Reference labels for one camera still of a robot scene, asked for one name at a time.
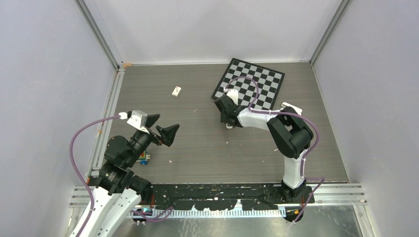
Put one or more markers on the small white domino tile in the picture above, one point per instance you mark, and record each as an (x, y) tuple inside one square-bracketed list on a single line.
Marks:
[(176, 91)]

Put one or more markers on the black white chessboard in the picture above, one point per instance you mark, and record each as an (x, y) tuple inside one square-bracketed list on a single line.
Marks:
[(251, 80)]

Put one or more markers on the left aluminium corner post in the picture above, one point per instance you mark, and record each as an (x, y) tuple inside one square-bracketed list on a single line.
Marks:
[(97, 32)]

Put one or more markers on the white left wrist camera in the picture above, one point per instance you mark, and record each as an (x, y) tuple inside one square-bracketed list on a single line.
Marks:
[(137, 119)]

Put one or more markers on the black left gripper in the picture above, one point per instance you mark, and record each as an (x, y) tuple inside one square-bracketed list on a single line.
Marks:
[(167, 135)]

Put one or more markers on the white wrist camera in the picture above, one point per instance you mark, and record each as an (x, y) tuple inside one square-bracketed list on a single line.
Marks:
[(234, 95), (137, 119)]

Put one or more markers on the white staple box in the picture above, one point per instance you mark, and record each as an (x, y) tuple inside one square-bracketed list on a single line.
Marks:
[(297, 109)]

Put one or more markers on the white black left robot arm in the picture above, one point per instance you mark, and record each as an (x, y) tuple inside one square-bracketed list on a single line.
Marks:
[(117, 190)]

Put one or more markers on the right aluminium corner post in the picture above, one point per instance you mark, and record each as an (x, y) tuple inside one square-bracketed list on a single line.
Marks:
[(336, 18)]

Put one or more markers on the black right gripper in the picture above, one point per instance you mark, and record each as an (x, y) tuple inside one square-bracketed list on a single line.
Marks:
[(223, 118)]

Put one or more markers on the colourful wooden toy car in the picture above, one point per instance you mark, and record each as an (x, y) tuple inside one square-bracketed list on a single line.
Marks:
[(144, 158)]

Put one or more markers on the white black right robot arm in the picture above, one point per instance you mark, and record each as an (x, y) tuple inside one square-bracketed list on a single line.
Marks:
[(289, 131)]

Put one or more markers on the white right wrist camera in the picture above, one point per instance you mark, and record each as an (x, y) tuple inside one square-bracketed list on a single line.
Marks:
[(234, 95)]

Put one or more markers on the aluminium corner post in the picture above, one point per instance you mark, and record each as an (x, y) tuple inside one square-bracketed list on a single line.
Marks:
[(97, 32), (336, 18)]

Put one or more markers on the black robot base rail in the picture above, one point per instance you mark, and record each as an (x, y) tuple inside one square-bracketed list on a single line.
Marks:
[(217, 197)]

